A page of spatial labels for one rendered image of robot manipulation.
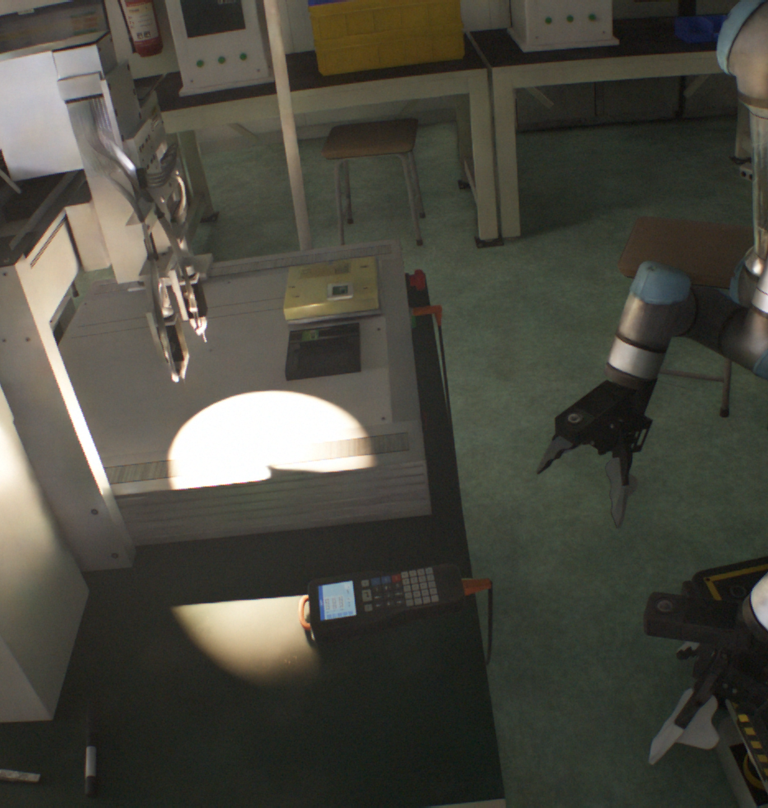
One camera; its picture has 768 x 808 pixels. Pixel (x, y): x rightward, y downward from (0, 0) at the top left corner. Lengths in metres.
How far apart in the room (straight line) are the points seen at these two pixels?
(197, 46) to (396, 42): 0.80
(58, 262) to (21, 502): 0.30
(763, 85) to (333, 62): 2.61
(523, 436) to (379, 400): 1.35
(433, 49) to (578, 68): 0.58
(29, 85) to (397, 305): 0.71
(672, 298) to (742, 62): 0.33
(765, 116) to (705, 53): 2.46
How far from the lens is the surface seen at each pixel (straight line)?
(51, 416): 1.12
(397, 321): 1.46
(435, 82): 3.51
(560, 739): 1.87
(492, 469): 2.47
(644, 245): 2.60
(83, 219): 1.18
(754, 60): 1.24
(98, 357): 1.57
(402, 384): 1.30
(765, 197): 1.34
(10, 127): 1.19
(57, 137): 1.17
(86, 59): 1.13
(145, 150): 1.18
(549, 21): 3.74
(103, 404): 1.43
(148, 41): 5.29
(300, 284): 1.55
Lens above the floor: 1.57
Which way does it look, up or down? 36 degrees down
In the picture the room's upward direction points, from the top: 8 degrees counter-clockwise
